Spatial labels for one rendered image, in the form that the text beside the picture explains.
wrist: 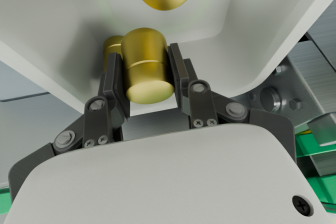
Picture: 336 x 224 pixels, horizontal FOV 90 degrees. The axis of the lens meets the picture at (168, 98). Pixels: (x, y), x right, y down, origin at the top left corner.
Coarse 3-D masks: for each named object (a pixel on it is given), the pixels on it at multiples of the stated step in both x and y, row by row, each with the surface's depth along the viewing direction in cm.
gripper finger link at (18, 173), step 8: (48, 144) 8; (80, 144) 9; (32, 152) 8; (40, 152) 8; (48, 152) 8; (56, 152) 8; (24, 160) 8; (32, 160) 8; (40, 160) 8; (16, 168) 8; (24, 168) 8; (32, 168) 8; (8, 176) 8; (16, 176) 8; (24, 176) 7; (16, 184) 7; (16, 192) 7
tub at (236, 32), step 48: (0, 0) 8; (48, 0) 11; (96, 0) 14; (192, 0) 15; (240, 0) 14; (288, 0) 10; (0, 48) 8; (48, 48) 10; (96, 48) 17; (192, 48) 19; (240, 48) 16; (288, 48) 12
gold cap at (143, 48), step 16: (128, 32) 12; (144, 32) 11; (160, 32) 12; (128, 48) 11; (144, 48) 11; (160, 48) 11; (128, 64) 11; (144, 64) 10; (160, 64) 11; (128, 80) 10; (144, 80) 10; (160, 80) 10; (128, 96) 11; (144, 96) 11; (160, 96) 12
